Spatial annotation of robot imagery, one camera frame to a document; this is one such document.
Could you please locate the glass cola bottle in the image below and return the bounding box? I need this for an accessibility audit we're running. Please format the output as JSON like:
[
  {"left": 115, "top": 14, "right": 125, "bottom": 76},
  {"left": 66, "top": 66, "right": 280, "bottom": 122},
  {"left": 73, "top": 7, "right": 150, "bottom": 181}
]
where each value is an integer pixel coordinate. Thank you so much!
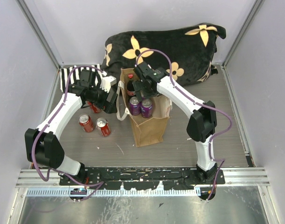
[{"left": 126, "top": 73, "right": 136, "bottom": 98}]

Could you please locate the purple grape can front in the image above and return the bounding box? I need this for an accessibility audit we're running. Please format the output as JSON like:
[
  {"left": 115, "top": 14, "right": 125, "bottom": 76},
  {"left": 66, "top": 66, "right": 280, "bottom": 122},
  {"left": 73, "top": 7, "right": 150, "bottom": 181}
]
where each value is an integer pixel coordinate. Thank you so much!
[{"left": 140, "top": 99, "right": 153, "bottom": 118}]

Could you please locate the purple grape can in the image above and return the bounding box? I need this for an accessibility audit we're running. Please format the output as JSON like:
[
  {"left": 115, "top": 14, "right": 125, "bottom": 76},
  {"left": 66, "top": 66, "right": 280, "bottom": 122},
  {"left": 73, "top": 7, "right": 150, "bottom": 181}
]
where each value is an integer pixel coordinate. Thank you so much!
[
  {"left": 140, "top": 91, "right": 145, "bottom": 99},
  {"left": 129, "top": 96, "right": 140, "bottom": 116},
  {"left": 140, "top": 99, "right": 153, "bottom": 118}
]

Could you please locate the brown jute canvas bag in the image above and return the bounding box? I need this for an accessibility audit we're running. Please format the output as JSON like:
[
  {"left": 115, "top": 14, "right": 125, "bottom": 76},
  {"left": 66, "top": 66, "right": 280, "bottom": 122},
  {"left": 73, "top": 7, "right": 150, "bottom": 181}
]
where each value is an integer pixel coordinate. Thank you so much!
[{"left": 117, "top": 68, "right": 172, "bottom": 147}]

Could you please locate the purple grape can back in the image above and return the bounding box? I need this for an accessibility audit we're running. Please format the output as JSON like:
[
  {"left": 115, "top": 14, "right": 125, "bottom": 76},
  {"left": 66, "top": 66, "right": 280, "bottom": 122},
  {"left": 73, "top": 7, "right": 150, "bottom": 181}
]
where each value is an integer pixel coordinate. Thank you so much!
[{"left": 140, "top": 91, "right": 145, "bottom": 99}]

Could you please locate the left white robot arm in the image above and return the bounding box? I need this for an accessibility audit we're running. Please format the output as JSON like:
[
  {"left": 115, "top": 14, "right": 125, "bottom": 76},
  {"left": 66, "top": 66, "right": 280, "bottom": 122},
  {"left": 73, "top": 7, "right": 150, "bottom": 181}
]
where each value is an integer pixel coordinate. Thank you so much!
[{"left": 25, "top": 66, "right": 118, "bottom": 185}]

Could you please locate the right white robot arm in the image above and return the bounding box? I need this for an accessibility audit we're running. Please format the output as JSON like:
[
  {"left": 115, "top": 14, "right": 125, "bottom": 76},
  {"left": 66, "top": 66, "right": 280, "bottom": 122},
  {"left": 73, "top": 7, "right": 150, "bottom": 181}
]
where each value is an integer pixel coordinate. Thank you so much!
[{"left": 133, "top": 62, "right": 217, "bottom": 184}]

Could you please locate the red cola can back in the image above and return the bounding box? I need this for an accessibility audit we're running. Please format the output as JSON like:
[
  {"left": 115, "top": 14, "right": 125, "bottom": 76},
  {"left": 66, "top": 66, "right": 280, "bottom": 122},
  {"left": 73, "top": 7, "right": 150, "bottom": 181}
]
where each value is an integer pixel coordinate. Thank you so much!
[{"left": 87, "top": 102, "right": 101, "bottom": 113}]

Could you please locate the red cola can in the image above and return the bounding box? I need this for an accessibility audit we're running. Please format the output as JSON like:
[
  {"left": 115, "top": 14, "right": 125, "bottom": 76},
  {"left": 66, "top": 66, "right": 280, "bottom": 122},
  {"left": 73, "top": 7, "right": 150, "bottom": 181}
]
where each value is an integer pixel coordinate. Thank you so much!
[
  {"left": 87, "top": 102, "right": 101, "bottom": 113},
  {"left": 96, "top": 118, "right": 111, "bottom": 137},
  {"left": 78, "top": 114, "right": 94, "bottom": 133}
]

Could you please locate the red cola can right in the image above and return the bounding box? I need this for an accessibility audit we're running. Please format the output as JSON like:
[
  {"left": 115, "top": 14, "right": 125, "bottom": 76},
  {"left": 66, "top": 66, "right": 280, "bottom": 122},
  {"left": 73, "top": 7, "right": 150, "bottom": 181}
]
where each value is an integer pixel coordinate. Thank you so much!
[{"left": 96, "top": 118, "right": 111, "bottom": 137}]

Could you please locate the red cola can left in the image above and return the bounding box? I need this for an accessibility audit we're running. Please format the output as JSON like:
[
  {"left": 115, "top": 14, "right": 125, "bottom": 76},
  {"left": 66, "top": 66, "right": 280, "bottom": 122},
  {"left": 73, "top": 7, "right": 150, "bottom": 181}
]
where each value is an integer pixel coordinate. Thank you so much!
[{"left": 78, "top": 114, "right": 94, "bottom": 133}]

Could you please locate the black flower-pattern pillow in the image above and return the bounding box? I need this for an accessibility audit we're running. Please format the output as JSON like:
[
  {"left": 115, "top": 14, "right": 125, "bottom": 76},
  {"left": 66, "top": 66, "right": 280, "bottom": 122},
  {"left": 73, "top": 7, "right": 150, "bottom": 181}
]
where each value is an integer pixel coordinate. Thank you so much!
[{"left": 101, "top": 23, "right": 226, "bottom": 86}]

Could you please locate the black white striped cloth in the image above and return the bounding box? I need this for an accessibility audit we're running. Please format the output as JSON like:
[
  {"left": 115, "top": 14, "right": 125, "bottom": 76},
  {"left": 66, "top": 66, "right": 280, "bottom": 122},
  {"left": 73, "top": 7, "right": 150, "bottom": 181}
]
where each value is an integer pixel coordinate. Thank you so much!
[{"left": 60, "top": 64, "right": 107, "bottom": 93}]

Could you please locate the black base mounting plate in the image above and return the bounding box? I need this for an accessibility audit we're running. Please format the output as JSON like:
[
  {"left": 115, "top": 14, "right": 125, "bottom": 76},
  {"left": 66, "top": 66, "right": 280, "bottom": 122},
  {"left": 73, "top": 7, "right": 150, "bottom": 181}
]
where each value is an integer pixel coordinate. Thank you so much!
[{"left": 59, "top": 167, "right": 224, "bottom": 191}]

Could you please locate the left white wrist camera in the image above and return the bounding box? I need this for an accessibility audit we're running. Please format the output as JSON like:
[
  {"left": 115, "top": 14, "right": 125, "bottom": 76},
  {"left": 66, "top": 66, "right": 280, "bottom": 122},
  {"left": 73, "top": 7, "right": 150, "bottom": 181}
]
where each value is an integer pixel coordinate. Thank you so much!
[{"left": 100, "top": 76, "right": 117, "bottom": 93}]

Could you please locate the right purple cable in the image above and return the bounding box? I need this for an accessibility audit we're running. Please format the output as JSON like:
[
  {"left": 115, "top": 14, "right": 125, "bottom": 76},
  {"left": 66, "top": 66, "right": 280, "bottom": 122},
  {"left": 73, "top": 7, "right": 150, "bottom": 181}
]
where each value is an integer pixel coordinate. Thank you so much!
[{"left": 135, "top": 49, "right": 233, "bottom": 203}]

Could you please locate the purple cable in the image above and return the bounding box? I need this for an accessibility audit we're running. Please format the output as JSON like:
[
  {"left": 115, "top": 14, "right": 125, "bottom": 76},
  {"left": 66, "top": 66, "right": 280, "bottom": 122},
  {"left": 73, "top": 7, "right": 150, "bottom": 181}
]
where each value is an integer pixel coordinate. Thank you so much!
[
  {"left": 31, "top": 65, "right": 105, "bottom": 203},
  {"left": 135, "top": 49, "right": 233, "bottom": 203}
]

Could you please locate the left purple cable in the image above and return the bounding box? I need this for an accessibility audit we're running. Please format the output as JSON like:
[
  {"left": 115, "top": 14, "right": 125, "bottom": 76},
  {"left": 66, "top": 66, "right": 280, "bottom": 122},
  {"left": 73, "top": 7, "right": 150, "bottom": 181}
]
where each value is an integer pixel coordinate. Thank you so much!
[{"left": 31, "top": 65, "right": 105, "bottom": 203}]

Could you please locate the aluminium rail frame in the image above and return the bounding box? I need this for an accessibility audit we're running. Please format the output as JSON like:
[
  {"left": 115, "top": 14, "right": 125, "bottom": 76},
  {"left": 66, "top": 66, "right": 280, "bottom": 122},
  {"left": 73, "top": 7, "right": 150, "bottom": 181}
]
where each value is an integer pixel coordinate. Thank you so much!
[{"left": 16, "top": 167, "right": 270, "bottom": 200}]

